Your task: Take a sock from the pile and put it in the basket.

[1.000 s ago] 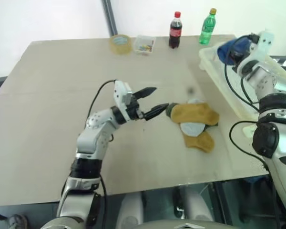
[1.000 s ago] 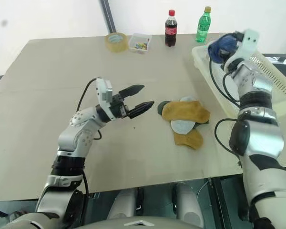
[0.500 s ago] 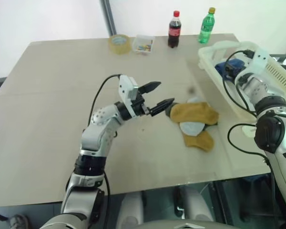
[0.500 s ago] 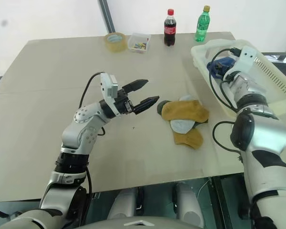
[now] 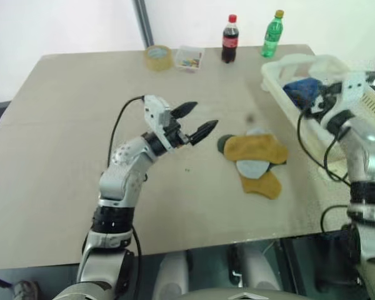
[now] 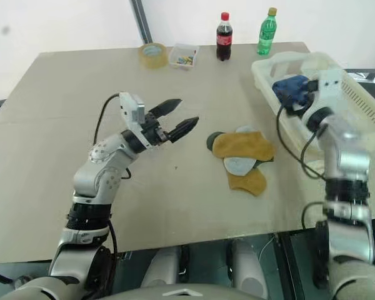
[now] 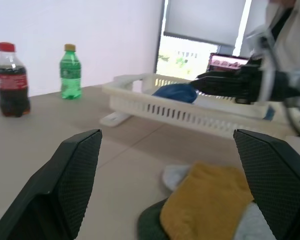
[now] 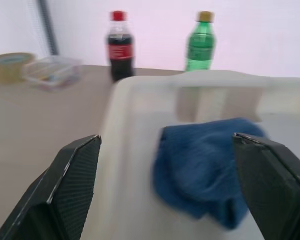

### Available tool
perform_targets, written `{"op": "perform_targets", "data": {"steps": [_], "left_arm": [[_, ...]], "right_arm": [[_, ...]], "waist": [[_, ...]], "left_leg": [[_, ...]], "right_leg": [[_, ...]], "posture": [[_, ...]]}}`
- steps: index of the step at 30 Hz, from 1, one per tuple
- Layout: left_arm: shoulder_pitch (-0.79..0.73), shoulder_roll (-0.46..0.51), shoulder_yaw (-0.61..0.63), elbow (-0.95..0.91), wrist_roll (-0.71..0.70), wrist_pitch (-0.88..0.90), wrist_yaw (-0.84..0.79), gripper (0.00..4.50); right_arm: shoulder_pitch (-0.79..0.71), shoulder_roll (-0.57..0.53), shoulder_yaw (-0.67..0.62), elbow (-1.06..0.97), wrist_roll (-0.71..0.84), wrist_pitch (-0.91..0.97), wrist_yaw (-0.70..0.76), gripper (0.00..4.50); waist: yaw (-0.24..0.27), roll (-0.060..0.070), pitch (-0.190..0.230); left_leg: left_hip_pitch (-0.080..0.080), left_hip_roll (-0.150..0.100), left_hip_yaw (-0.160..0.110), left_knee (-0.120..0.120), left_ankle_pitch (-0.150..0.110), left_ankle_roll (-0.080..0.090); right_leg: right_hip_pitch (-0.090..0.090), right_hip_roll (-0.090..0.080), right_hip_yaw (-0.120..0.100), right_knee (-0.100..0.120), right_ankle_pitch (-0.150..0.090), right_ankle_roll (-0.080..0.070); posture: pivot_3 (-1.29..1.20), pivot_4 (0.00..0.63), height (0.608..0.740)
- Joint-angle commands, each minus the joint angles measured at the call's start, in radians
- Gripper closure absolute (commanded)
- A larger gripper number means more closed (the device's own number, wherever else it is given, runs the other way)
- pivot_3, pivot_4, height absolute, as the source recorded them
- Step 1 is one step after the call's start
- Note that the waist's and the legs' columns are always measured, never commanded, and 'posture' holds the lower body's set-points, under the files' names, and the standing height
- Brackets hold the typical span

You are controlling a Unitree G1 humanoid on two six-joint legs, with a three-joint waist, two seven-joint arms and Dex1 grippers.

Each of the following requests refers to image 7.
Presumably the dark green cloth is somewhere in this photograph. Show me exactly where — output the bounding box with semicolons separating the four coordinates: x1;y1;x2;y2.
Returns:
137;199;173;240

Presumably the grey roller blind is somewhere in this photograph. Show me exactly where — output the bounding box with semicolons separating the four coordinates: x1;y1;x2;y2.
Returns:
163;0;247;47

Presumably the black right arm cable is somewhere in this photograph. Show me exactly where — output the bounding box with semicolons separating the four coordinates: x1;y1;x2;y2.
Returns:
264;34;300;137

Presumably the white plastic basket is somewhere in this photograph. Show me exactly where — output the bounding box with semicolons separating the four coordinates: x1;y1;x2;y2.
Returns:
99;73;300;140

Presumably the mustard yellow knit sock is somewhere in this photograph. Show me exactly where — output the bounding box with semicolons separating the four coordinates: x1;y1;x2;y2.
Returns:
159;161;255;240

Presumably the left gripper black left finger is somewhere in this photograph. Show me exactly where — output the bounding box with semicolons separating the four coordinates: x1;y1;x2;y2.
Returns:
0;128;103;240

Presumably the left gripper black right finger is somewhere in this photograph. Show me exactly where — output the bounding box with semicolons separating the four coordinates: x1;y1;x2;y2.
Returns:
233;128;300;240

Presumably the cola bottle with red cap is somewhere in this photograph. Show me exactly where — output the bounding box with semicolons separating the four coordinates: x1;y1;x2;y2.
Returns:
0;41;32;118

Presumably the blue fuzzy sock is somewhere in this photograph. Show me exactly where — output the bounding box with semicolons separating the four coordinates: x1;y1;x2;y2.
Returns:
151;83;198;105
263;106;276;121

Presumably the person in white coat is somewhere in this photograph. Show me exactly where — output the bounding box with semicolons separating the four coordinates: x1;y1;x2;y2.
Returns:
264;0;300;73

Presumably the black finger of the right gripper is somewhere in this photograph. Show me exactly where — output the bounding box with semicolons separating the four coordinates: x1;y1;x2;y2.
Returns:
197;69;242;81
189;79;242;97

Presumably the green soda bottle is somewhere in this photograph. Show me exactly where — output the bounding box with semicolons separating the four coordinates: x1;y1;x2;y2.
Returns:
59;43;83;100

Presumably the dark window frame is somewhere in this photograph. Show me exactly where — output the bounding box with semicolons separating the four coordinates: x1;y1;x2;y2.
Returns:
152;0;252;75

